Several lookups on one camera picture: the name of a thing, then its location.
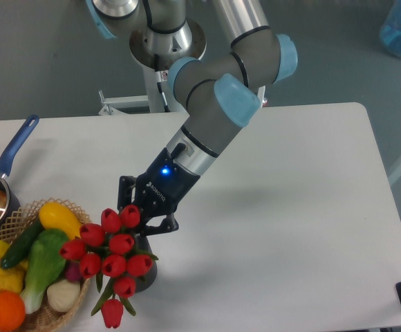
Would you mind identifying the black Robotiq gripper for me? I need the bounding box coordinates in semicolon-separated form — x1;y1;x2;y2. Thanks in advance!
117;147;200;237

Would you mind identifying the dark grey ribbed vase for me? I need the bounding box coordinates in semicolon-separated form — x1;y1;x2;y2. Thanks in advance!
134;234;158;293

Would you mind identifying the red tulip bouquet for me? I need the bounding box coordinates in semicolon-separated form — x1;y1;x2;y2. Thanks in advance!
59;205;158;329

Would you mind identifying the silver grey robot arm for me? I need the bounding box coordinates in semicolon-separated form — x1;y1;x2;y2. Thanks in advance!
86;1;298;237

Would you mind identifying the yellow squash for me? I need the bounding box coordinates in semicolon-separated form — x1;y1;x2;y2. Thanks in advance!
39;201;82;240

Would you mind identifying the purple red radish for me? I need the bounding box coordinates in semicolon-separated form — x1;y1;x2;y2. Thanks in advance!
64;261;82;282

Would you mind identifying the green bok choy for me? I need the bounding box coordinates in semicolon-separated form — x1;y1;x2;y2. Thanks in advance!
20;229;68;315

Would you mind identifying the white garlic bulb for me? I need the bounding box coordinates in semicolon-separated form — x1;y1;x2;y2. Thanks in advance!
47;279;81;313

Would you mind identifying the woven wicker basket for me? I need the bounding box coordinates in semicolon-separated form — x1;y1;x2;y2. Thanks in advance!
0;198;91;331

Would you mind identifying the green cucumber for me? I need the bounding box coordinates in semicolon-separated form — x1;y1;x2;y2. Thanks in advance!
0;219;44;269

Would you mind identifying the yellow bell pepper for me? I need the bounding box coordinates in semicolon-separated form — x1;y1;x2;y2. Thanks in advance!
0;264;26;298

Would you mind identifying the orange fruit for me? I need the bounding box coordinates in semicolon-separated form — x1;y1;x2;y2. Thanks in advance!
0;291;26;331

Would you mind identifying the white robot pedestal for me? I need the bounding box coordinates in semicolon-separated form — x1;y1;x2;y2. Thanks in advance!
95;6;270;113

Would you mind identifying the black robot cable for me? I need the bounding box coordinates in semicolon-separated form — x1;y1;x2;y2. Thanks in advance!
153;53;171;113

